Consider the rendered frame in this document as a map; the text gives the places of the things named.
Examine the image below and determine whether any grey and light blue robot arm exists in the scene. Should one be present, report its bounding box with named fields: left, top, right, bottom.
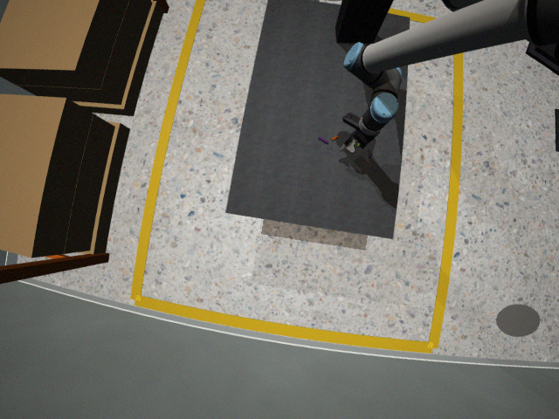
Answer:
left=342, top=0, right=559, bottom=135

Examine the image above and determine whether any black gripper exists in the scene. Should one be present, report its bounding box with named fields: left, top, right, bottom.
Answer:
left=341, top=130, right=380, bottom=153

